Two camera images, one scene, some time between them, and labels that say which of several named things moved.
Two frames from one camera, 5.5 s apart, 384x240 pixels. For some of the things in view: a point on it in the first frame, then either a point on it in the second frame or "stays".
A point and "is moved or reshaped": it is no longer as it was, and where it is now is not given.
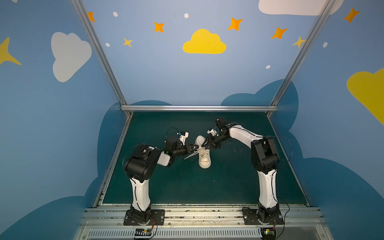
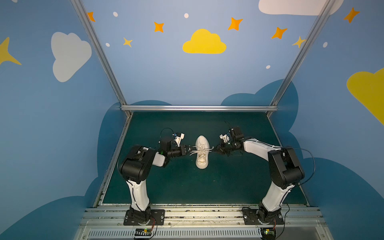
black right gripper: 212,142 -> 223,147
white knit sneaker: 204,154 stays
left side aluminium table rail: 103,187 stays
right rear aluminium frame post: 320,19 stays
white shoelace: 204,155 is moved or reshaped
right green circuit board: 268,233 stays
